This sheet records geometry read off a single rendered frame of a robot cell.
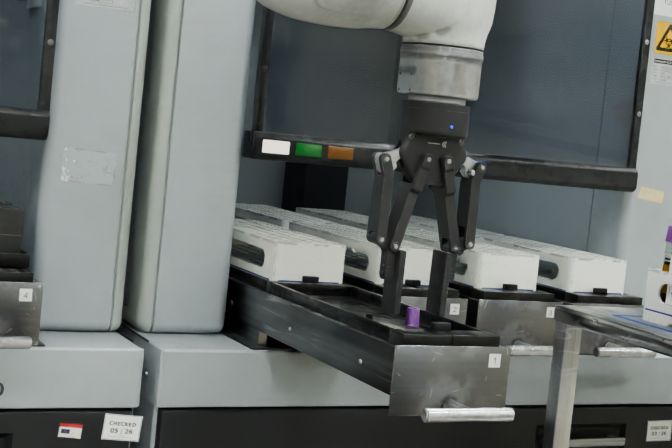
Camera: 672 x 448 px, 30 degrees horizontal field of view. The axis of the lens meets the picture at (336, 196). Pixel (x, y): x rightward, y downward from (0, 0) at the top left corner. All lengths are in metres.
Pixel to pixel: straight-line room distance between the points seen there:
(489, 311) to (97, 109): 0.57
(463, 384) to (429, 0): 0.39
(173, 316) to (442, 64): 0.49
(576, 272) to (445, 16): 0.58
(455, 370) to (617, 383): 0.59
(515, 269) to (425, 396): 0.51
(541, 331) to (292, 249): 0.38
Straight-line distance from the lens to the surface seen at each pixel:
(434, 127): 1.34
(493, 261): 1.71
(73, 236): 1.52
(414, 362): 1.24
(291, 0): 1.25
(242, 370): 1.52
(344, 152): 1.61
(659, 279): 1.53
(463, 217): 1.40
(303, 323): 1.41
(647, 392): 1.86
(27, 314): 1.43
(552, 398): 1.60
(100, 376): 1.47
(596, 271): 1.81
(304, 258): 1.56
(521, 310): 1.70
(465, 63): 1.34
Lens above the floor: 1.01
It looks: 3 degrees down
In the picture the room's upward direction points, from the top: 6 degrees clockwise
